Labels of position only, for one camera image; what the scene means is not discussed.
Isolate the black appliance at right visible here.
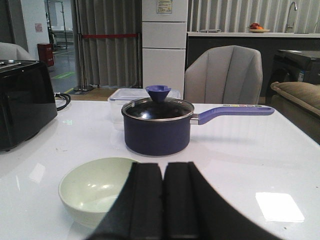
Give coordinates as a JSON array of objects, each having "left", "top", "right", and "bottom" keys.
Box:
[{"left": 265, "top": 49, "right": 320, "bottom": 104}]

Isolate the red fire extinguisher box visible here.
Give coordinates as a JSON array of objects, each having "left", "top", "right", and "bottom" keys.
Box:
[{"left": 37, "top": 43, "right": 55, "bottom": 67}]

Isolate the glass lid with blue knob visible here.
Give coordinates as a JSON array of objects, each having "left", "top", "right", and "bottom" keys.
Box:
[{"left": 121, "top": 85, "right": 194, "bottom": 122}]

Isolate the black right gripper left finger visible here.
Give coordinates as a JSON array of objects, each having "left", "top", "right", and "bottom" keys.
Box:
[{"left": 87, "top": 162, "right": 163, "bottom": 240}]

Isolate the white cabinet column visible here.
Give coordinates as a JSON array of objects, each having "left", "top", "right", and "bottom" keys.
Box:
[{"left": 141, "top": 0, "right": 188, "bottom": 95}]

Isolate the grey upholstered chair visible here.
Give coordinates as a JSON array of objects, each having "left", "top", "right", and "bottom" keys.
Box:
[{"left": 183, "top": 45, "right": 263, "bottom": 105}]

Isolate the dark blue saucepan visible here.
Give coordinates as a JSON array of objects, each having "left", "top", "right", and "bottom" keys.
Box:
[{"left": 121, "top": 106, "right": 275, "bottom": 156}]

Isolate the dark kitchen counter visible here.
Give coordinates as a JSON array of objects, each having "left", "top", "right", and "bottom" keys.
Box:
[{"left": 186, "top": 31, "right": 320, "bottom": 101}]

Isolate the flat tray on counter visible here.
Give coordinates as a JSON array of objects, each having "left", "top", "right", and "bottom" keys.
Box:
[{"left": 199, "top": 29, "right": 222, "bottom": 33}]

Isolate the black toaster power cable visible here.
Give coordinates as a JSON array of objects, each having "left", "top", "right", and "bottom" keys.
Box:
[{"left": 53, "top": 92, "right": 72, "bottom": 112}]

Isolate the chrome faucet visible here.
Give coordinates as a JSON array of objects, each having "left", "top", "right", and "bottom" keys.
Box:
[{"left": 284, "top": 1, "right": 298, "bottom": 33}]

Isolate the clear plastic food container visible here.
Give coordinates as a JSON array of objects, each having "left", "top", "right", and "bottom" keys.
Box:
[{"left": 107, "top": 87, "right": 182, "bottom": 131}]

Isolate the black and steel toaster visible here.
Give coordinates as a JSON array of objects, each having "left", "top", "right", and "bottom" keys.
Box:
[{"left": 0, "top": 59, "right": 57, "bottom": 151}]

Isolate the light green bowl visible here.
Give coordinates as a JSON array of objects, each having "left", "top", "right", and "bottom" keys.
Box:
[{"left": 58, "top": 157, "right": 137, "bottom": 229}]

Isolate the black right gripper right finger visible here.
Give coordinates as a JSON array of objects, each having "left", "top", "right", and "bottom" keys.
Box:
[{"left": 163, "top": 162, "right": 277, "bottom": 240}]

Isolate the plate of fruit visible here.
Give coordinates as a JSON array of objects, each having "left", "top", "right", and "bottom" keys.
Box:
[{"left": 248, "top": 22, "right": 271, "bottom": 33}]

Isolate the barrier post with red belt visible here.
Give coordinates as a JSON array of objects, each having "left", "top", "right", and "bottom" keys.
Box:
[{"left": 73, "top": 33, "right": 141, "bottom": 93}]

